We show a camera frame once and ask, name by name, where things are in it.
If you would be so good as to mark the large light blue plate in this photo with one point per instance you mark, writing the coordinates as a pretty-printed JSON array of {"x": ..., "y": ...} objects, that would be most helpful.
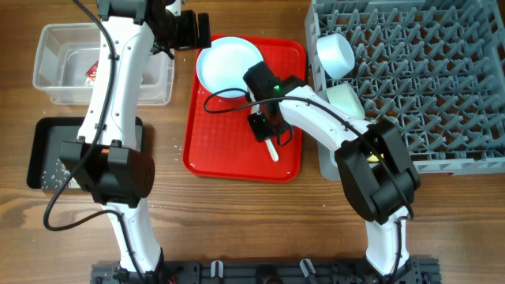
[{"x": 224, "y": 63}]

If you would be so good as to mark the red plastic tray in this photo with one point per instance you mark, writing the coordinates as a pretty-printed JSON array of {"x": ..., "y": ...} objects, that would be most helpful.
[{"x": 223, "y": 145}]

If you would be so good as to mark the white plastic spoon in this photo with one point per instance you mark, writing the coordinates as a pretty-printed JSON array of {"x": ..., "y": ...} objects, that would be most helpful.
[{"x": 270, "y": 146}]

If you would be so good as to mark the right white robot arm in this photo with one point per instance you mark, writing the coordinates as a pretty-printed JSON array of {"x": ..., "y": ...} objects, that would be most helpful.
[{"x": 377, "y": 173}]

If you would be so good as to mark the light green bowl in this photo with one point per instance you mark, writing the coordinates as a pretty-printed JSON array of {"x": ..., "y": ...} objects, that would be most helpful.
[{"x": 344, "y": 98}]

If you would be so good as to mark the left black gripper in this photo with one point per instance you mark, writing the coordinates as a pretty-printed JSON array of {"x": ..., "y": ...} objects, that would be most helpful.
[{"x": 189, "y": 39}]

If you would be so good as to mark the clear plastic bin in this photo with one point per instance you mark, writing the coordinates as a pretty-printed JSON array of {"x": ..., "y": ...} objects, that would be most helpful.
[{"x": 65, "y": 54}]

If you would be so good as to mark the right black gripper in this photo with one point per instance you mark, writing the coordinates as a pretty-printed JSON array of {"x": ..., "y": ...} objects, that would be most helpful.
[{"x": 264, "y": 128}]

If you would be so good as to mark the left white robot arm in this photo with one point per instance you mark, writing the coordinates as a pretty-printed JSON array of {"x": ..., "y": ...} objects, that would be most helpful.
[{"x": 104, "y": 159}]

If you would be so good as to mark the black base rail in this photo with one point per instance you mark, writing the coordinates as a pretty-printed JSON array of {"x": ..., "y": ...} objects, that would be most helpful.
[{"x": 306, "y": 271}]

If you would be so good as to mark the black waste tray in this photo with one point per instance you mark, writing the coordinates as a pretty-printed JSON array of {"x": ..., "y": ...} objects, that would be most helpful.
[{"x": 49, "y": 135}]

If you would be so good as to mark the grey dishwasher rack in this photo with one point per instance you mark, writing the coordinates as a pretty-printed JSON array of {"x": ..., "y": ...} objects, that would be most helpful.
[{"x": 433, "y": 68}]

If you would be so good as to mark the light blue bowl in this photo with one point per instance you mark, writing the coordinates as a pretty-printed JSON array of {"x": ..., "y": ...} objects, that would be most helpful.
[{"x": 336, "y": 55}]

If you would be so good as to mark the yellow plastic cup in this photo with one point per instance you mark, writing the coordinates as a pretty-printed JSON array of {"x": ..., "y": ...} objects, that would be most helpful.
[{"x": 373, "y": 159}]

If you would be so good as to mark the red snack wrapper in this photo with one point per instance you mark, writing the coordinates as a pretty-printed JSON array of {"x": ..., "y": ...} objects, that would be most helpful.
[{"x": 91, "y": 75}]

